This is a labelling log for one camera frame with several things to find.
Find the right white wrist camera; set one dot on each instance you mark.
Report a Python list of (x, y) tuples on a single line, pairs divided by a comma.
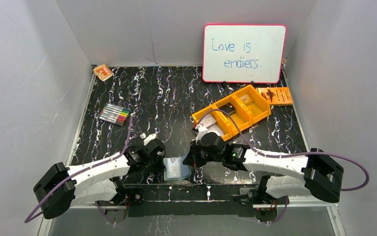
[(200, 131)]

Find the green card holder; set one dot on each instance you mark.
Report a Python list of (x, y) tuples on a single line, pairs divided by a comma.
[(186, 172)]

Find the orange book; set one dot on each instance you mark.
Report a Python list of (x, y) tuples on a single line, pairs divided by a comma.
[(276, 96)]

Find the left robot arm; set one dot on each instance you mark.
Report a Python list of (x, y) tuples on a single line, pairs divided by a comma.
[(64, 186)]

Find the beige card in bin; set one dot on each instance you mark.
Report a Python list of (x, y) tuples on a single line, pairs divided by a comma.
[(246, 99)]

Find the pink framed whiteboard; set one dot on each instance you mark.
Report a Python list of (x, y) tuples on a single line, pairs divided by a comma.
[(243, 53)]

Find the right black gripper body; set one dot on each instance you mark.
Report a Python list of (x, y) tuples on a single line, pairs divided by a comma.
[(200, 156)]

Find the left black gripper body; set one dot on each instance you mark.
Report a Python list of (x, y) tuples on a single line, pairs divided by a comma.
[(157, 161)]

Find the small orange card box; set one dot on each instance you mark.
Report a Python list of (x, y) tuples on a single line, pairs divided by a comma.
[(103, 72)]

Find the orange divided bin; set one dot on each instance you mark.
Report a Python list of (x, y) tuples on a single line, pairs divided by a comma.
[(245, 116)]

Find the white cards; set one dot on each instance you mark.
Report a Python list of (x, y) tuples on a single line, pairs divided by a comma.
[(210, 123)]

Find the marker pen set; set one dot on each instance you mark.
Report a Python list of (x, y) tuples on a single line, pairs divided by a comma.
[(114, 114)]

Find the small black box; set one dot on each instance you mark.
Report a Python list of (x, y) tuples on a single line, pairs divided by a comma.
[(228, 108)]

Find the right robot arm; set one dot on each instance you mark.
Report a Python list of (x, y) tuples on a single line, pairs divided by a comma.
[(314, 174)]

